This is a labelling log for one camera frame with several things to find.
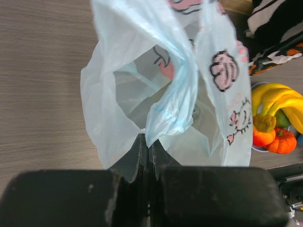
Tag red fake tomato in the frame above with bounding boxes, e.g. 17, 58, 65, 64
253, 113, 276, 147

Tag yellow fake banana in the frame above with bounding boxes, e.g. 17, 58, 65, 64
251, 83, 303, 116
267, 95, 303, 134

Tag blue round plate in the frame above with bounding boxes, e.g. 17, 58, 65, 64
251, 82, 292, 153

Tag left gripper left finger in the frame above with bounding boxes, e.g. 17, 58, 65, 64
0, 134, 148, 227

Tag camouflage patterned fabric bag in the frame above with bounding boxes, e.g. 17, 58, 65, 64
245, 0, 303, 76

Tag orange fake pumpkin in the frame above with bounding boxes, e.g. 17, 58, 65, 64
265, 127, 297, 154

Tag blue cloth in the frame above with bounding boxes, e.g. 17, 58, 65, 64
296, 134, 303, 145

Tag light blue plastic bag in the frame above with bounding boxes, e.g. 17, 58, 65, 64
80, 0, 253, 168

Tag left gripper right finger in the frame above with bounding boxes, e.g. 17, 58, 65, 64
149, 142, 289, 227

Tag green fake lime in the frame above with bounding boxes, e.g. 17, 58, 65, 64
275, 109, 291, 128

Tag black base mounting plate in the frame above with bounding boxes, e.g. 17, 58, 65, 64
268, 163, 303, 180

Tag wooden rack frame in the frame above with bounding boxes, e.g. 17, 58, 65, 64
220, 0, 254, 15

